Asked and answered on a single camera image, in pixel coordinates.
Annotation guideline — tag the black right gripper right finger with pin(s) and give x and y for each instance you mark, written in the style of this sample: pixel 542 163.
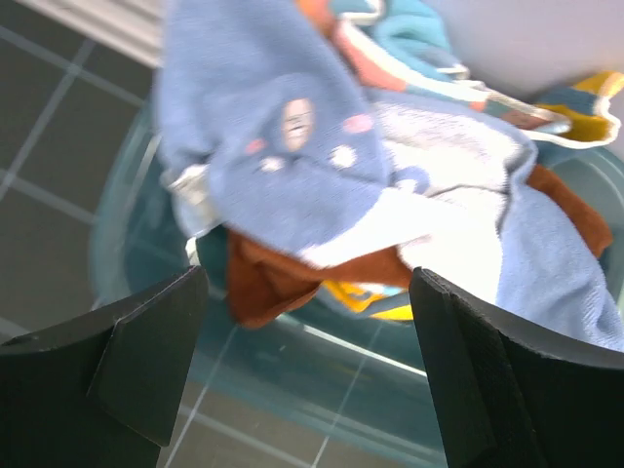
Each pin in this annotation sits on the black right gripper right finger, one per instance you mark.
pixel 510 393

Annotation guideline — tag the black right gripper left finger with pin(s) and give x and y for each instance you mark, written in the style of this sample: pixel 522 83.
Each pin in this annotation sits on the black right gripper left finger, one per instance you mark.
pixel 103 389

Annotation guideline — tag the light blue bear towel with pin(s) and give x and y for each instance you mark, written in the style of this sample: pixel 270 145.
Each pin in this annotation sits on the light blue bear towel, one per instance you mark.
pixel 266 130

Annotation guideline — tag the blue plastic basin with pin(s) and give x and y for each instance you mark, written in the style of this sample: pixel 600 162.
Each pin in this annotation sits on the blue plastic basin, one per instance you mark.
pixel 311 389

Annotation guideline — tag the brown towel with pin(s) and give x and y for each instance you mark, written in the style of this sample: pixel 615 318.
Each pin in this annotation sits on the brown towel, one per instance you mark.
pixel 263 284

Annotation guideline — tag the multicolour striped towel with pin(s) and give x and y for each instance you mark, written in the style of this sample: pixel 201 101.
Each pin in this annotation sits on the multicolour striped towel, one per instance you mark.
pixel 402 46

